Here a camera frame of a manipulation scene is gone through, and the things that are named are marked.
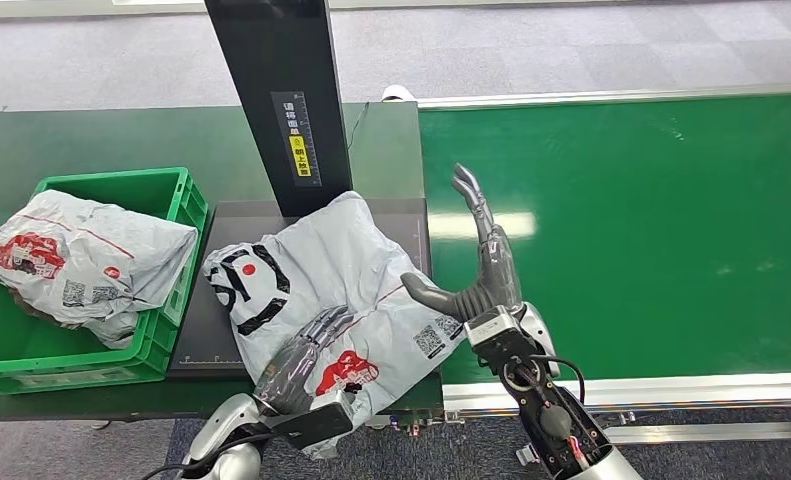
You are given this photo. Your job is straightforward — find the black scanner base plate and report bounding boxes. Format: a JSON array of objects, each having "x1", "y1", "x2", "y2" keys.
[{"x1": 166, "y1": 196, "x2": 436, "y2": 380}]

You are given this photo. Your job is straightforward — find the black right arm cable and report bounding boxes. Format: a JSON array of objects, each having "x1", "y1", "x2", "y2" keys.
[{"x1": 530, "y1": 354, "x2": 586, "y2": 405}]

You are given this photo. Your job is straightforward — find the white courier bag black logo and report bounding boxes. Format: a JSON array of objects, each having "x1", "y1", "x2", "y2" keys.
[{"x1": 202, "y1": 191, "x2": 466, "y2": 460}]

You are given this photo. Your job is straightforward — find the black scanner column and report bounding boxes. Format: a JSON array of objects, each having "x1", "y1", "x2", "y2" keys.
[{"x1": 203, "y1": 0, "x2": 355, "y2": 219}]

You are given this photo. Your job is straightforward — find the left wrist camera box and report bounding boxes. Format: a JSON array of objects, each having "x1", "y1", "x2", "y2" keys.
[{"x1": 270, "y1": 389, "x2": 357, "y2": 452}]

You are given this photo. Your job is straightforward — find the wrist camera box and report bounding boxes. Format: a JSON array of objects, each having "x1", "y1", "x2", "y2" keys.
[
  {"x1": 270, "y1": 389, "x2": 357, "y2": 452},
  {"x1": 463, "y1": 305, "x2": 525, "y2": 369}
]

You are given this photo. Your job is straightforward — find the thin black table cable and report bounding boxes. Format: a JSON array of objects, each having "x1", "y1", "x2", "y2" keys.
[{"x1": 346, "y1": 100, "x2": 370, "y2": 152}]

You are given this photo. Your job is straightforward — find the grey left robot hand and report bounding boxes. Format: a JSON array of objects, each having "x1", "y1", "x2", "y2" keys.
[{"x1": 253, "y1": 305, "x2": 355, "y2": 417}]

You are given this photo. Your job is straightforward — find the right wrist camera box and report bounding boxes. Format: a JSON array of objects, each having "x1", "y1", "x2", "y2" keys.
[{"x1": 463, "y1": 305, "x2": 525, "y2": 369}]

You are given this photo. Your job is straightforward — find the wide aluminium conveyor rail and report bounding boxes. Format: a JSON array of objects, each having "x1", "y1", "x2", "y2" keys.
[{"x1": 442, "y1": 372, "x2": 791, "y2": 419}]

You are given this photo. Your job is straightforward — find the metal conveyor mounting brackets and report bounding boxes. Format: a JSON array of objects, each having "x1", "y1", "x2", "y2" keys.
[{"x1": 361, "y1": 410, "x2": 466, "y2": 437}]

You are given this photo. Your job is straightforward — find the low aluminium frame bar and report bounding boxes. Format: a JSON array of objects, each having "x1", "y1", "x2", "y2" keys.
[{"x1": 593, "y1": 421, "x2": 791, "y2": 445}]

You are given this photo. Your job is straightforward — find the thin aluminium conveyor rail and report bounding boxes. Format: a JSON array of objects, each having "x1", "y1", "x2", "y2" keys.
[{"x1": 418, "y1": 82, "x2": 791, "y2": 109}]

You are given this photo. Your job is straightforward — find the green plastic crate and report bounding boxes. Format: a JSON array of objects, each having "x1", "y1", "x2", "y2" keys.
[{"x1": 0, "y1": 166, "x2": 209, "y2": 397}]

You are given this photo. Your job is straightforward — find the white courier bag red print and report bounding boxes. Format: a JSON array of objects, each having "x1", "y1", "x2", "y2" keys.
[{"x1": 0, "y1": 189, "x2": 199, "y2": 350}]

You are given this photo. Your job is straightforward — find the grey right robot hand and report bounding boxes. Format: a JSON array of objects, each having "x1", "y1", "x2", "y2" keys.
[{"x1": 400, "y1": 163, "x2": 524, "y2": 324}]

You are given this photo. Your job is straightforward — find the green conveyor belt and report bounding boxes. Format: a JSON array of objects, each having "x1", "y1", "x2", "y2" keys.
[{"x1": 418, "y1": 92, "x2": 791, "y2": 386}]

